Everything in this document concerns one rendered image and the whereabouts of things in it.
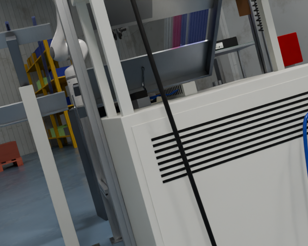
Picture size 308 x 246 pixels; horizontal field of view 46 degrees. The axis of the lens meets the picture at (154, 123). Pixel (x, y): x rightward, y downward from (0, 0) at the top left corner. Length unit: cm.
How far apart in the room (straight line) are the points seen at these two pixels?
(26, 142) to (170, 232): 1042
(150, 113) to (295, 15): 621
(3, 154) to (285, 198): 726
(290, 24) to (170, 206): 632
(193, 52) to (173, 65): 12
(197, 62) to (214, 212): 110
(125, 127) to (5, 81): 1053
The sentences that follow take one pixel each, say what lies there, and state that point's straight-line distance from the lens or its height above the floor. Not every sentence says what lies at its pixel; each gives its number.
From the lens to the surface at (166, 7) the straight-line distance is 169.
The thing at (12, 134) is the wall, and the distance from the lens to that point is 1125.
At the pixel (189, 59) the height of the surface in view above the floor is 79.
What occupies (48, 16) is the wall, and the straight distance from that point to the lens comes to 1200.
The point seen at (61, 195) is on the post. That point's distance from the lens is 172.
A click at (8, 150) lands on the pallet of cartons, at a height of 37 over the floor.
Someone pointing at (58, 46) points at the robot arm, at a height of 108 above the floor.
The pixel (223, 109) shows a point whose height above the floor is 57.
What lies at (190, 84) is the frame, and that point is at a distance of 133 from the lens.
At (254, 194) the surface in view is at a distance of 105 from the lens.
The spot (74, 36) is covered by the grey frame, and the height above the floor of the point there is 92.
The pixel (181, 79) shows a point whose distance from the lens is 194.
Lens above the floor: 65
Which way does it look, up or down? 4 degrees down
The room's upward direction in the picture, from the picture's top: 15 degrees counter-clockwise
